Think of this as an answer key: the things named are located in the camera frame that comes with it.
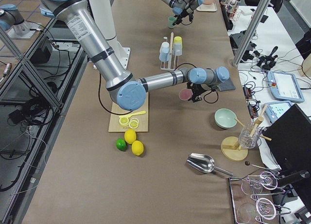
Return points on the lemon slice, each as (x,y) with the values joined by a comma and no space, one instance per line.
(134,123)
(124,121)

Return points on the mint green bowl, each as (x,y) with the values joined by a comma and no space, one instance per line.
(225,118)

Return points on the green plastic cup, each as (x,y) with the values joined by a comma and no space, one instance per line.
(171,22)

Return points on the bamboo cutting board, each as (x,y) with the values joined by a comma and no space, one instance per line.
(114,126)

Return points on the light blue plastic cup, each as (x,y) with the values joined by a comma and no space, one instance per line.
(164,53)

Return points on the grey folded cloth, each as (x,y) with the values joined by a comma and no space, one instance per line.
(226,86)

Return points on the whole yellow lemon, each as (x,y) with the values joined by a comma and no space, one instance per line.
(130,136)
(137,148)

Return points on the yellow plastic knife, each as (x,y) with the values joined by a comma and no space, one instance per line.
(132,114)

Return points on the white wire cup rack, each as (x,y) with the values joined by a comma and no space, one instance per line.
(169,65)

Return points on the blue teach pendant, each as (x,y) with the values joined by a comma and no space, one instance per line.
(284,86)
(275,110)

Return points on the wire glass rack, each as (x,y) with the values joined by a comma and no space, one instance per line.
(251,199)

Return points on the beige plastic tray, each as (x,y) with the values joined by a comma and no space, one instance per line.
(207,7)

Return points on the black monitor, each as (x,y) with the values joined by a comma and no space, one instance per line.
(291,140)

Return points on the clear glass mug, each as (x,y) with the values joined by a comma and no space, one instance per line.
(247,141)

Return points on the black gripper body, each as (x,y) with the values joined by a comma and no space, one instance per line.
(196,88)
(179,15)

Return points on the wooden mug tree stand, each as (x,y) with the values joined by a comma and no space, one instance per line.
(230,146)

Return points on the yellow plastic cup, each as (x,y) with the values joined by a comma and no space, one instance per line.
(177,40)

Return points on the pink plastic cup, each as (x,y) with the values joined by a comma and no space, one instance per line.
(185,94)

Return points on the white plastic cup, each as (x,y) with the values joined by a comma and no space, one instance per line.
(164,45)

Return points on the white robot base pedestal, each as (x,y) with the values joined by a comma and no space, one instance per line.
(102,14)

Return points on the grey plastic cup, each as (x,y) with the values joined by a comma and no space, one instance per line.
(177,48)

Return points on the green lime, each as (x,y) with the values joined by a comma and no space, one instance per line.
(121,144)

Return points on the metal scoop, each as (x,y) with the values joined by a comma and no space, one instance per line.
(205,163)

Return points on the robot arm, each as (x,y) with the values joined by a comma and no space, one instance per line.
(183,8)
(126,91)

